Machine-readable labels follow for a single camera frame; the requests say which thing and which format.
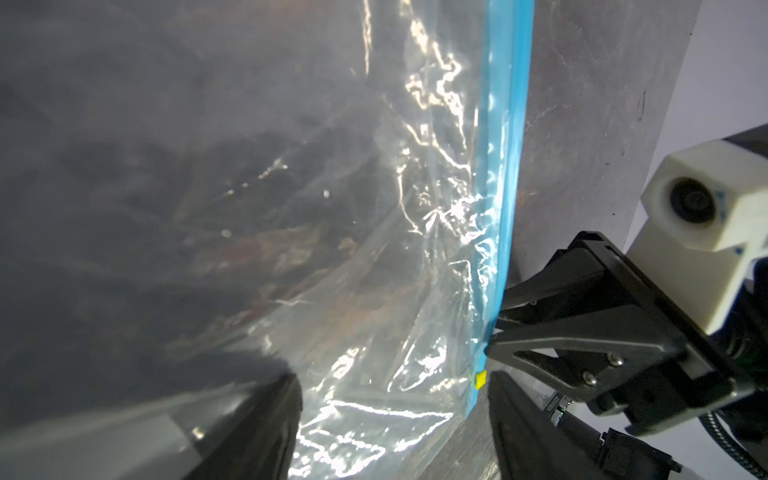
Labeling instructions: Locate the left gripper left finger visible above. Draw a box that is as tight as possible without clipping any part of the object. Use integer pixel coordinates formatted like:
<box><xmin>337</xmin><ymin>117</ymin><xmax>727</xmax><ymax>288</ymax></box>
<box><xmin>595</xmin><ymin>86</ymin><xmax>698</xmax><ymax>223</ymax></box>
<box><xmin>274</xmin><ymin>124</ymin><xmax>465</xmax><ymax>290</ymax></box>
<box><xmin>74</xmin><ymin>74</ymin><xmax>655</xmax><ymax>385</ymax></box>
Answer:
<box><xmin>1</xmin><ymin>373</ymin><xmax>303</xmax><ymax>479</ymax></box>

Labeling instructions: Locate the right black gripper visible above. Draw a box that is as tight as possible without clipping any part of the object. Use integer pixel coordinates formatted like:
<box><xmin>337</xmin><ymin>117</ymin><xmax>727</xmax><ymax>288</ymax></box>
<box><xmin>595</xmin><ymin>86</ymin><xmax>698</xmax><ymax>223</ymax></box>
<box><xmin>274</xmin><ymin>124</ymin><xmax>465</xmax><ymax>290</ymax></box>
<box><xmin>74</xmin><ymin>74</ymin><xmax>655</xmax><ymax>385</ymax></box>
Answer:
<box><xmin>485</xmin><ymin>232</ymin><xmax>758</xmax><ymax>435</ymax></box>

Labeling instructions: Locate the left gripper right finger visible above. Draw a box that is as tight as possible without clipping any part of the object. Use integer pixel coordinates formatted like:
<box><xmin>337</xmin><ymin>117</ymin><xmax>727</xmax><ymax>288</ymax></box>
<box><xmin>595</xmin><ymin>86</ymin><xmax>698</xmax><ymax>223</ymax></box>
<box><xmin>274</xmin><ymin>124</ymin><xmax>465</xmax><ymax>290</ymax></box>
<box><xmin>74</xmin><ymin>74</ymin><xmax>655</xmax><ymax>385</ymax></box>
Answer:
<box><xmin>487</xmin><ymin>371</ymin><xmax>606</xmax><ymax>480</ymax></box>

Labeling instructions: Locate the clear zip top bag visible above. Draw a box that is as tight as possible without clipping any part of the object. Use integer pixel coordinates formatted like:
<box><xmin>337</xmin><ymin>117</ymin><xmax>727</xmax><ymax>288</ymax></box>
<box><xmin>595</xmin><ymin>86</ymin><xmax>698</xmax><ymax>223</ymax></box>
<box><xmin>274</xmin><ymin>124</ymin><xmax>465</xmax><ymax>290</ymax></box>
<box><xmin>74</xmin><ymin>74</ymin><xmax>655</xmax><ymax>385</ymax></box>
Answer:
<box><xmin>1</xmin><ymin>1</ymin><xmax>535</xmax><ymax>479</ymax></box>

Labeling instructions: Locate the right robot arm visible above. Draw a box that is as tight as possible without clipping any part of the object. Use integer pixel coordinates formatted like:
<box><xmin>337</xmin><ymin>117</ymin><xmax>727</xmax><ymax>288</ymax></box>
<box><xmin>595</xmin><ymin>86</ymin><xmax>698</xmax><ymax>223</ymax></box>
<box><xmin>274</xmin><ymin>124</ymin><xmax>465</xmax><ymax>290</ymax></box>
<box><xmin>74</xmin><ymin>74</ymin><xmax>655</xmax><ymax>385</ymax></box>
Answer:
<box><xmin>476</xmin><ymin>125</ymin><xmax>767</xmax><ymax>479</ymax></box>

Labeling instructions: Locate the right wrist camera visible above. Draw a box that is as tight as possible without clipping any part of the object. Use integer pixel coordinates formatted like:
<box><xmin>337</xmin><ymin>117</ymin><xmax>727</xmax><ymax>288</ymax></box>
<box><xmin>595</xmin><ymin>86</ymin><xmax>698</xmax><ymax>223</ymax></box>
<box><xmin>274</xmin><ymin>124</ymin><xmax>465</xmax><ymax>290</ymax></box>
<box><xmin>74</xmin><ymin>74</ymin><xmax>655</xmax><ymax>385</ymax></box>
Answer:
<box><xmin>627</xmin><ymin>140</ymin><xmax>767</xmax><ymax>334</ymax></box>

